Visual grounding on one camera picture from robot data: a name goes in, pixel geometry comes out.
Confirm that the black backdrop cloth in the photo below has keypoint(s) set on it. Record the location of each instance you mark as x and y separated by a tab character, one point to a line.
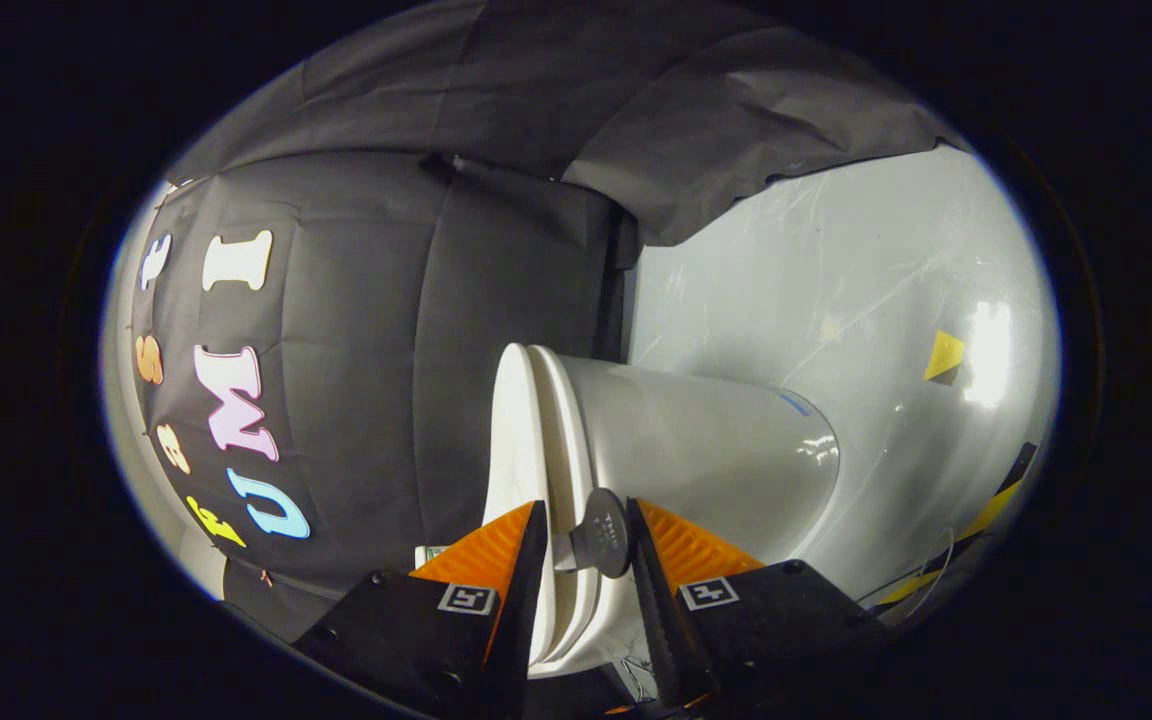
366	330

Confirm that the white toilet body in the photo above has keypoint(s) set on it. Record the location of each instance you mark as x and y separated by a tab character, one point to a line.
696	440

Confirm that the yellow black striped tape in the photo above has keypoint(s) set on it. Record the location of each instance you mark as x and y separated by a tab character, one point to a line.
986	515

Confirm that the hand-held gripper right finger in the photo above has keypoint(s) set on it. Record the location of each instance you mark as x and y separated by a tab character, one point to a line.
651	590

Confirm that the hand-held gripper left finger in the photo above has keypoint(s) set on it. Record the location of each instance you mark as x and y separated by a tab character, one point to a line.
526	600

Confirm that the white toilet lid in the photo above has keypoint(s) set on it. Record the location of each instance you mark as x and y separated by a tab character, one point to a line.
511	440

